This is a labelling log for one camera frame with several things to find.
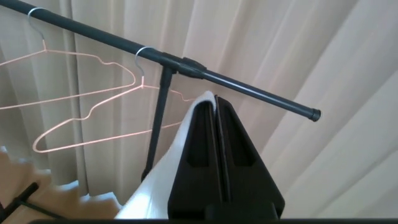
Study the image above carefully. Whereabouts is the white printed T-shirt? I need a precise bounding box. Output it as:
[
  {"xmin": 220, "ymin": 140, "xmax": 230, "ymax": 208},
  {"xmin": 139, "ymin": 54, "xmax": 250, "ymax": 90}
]
[{"xmin": 114, "ymin": 90, "xmax": 217, "ymax": 220}]

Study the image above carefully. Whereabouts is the black clothes rack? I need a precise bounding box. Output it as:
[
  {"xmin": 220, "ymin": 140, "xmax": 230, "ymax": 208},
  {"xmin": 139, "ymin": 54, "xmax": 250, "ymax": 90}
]
[{"xmin": 0, "ymin": 0, "xmax": 322, "ymax": 220}]

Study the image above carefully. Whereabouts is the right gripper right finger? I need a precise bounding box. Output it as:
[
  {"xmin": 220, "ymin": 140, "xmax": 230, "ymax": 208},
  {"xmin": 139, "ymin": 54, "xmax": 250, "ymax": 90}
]
[{"xmin": 215, "ymin": 95, "xmax": 285, "ymax": 219}]

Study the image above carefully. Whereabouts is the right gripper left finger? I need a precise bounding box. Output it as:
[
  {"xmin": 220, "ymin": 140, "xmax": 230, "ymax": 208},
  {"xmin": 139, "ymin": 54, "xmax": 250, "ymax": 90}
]
[{"xmin": 167, "ymin": 100, "xmax": 225, "ymax": 220}]

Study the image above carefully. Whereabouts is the pink clothes hanger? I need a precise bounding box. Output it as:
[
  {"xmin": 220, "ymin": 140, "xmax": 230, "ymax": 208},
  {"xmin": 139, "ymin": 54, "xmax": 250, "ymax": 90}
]
[
  {"xmin": 32, "ymin": 46, "xmax": 200, "ymax": 154},
  {"xmin": 0, "ymin": 7, "xmax": 137, "ymax": 111}
]

